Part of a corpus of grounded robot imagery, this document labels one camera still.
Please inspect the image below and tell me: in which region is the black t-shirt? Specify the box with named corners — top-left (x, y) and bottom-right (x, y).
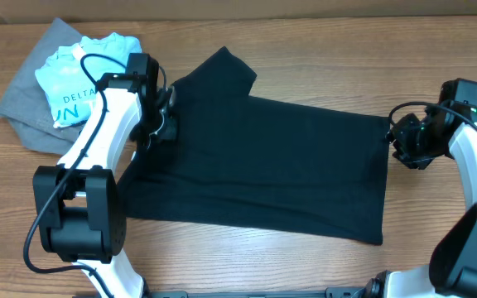
top-left (119, 48), bottom-right (388, 245)

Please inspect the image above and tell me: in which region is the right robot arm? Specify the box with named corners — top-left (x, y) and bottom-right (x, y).
top-left (351, 103), bottom-right (477, 297)

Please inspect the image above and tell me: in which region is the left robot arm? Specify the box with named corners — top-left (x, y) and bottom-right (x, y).
top-left (22, 69), bottom-right (176, 297)

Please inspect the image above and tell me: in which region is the folded light blue t-shirt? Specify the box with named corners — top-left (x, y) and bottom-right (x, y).
top-left (35, 32), bottom-right (142, 128)

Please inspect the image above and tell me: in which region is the folded grey t-shirt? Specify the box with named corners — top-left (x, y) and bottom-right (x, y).
top-left (0, 18), bottom-right (82, 155)

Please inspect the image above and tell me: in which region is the brown cardboard backboard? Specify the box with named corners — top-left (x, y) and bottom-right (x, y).
top-left (0, 0), bottom-right (477, 24)

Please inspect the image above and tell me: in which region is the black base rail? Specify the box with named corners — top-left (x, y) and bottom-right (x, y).
top-left (143, 286), bottom-right (365, 298)

